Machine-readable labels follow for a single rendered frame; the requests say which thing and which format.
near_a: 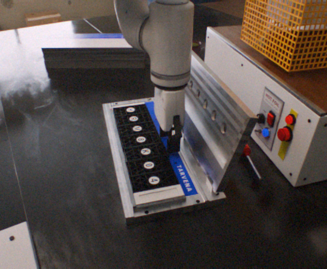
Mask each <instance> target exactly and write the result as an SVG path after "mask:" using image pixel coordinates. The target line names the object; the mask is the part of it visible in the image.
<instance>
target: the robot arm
mask: <svg viewBox="0 0 327 269"><path fill-rule="evenodd" d="M114 7H115V12H116V16H117V20H118V21H119V22H118V23H119V25H120V28H121V31H122V34H123V36H124V38H125V40H126V42H127V43H128V44H129V45H130V46H132V47H133V48H135V49H138V50H141V51H144V52H147V53H148V55H149V57H150V59H151V80H152V82H153V84H154V86H155V90H154V112H155V115H156V118H157V120H158V122H159V124H160V137H166V136H168V139H167V152H168V153H175V152H179V151H180V144H181V138H182V131H181V129H183V127H184V118H185V96H184V88H186V87H187V85H188V82H189V81H190V73H191V55H192V35H193V16H194V4H193V3H192V2H191V1H188V0H154V1H152V2H151V3H150V5H149V6H148V5H147V0H114ZM172 125H174V126H173V127H172ZM172 131H175V134H173V135H172Z"/></svg>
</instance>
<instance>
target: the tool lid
mask: <svg viewBox="0 0 327 269"><path fill-rule="evenodd" d="M191 84H192V88H191ZM199 91H200V95H199V97H198V92H199ZM184 96H185V118H184V127H183V129H184V136H185V137H186V139H187V141H188V143H189V145H190V149H189V150H190V152H191V154H192V156H193V158H194V159H195V161H196V163H197V165H198V167H200V165H201V167H202V169H203V170H204V172H205V174H206V175H210V177H211V179H212V180H213V182H214V183H213V184H212V187H213V188H214V190H215V191H216V192H224V190H225V188H226V186H227V183H228V181H229V179H230V177H231V174H232V173H233V171H234V169H235V167H236V165H237V162H238V160H239V158H240V156H241V155H242V153H243V151H244V148H245V146H246V144H247V142H248V139H249V137H250V135H251V134H252V132H253V129H254V127H255V125H256V123H257V121H258V119H259V118H258V117H257V116H256V115H255V114H254V113H253V112H252V111H251V110H250V109H249V108H248V107H247V106H246V105H245V104H244V103H243V101H241V100H240V99H239V98H238V97H237V96H236V95H235V93H234V92H233V91H232V90H231V89H230V88H229V87H228V86H227V85H226V84H225V83H224V82H223V81H222V80H221V79H220V78H219V77H218V76H217V75H216V74H215V73H214V72H213V71H212V70H211V69H210V68H209V67H208V65H207V64H206V63H205V62H203V61H202V60H201V59H200V58H199V57H198V55H197V54H195V53H194V52H193V51H192V55H191V73H190V81H189V82H188V85H187V87H186V88H184ZM206 101H208V105H207V108H206ZM215 111H216V119H215V118H214V114H215ZM225 124H226V125H227V129H226V132H224V125H225Z"/></svg>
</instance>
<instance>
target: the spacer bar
mask: <svg viewBox="0 0 327 269"><path fill-rule="evenodd" d="M180 196H184V193H183V190H182V188H181V186H180V185H174V186H169V187H163V188H157V189H152V190H148V191H142V192H139V193H137V192H136V193H134V198H135V202H136V205H142V204H147V203H153V202H156V201H161V200H166V199H172V198H175V197H180Z"/></svg>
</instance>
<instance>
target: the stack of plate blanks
mask: <svg viewBox="0 0 327 269"><path fill-rule="evenodd" d="M51 35H123V34H51ZM41 49H42V52H43V58H44V64H45V68H145V63H146V52H144V51H141V50H138V49H135V48H41Z"/></svg>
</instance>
